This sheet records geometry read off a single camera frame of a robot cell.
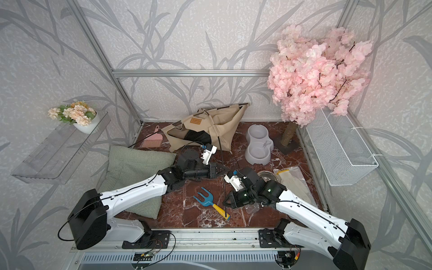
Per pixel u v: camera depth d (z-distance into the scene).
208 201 0.83
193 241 0.75
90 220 0.41
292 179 0.91
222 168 0.72
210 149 0.70
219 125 0.80
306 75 0.61
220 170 0.72
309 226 0.46
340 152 0.61
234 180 0.68
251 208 0.78
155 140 1.08
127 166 0.94
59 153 0.67
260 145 1.04
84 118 0.62
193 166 0.62
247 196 0.61
